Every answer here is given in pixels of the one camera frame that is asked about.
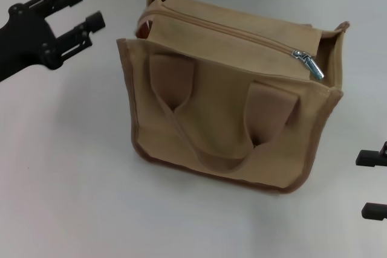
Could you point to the silver metal zipper pull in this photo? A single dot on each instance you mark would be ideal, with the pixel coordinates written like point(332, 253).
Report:
point(311, 66)

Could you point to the khaki canvas food bag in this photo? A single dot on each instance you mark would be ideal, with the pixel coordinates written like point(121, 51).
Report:
point(223, 104)

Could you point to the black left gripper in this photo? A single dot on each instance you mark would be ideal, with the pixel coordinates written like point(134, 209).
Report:
point(24, 40)

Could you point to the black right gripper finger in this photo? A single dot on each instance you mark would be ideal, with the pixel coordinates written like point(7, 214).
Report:
point(370, 157)
point(375, 211)

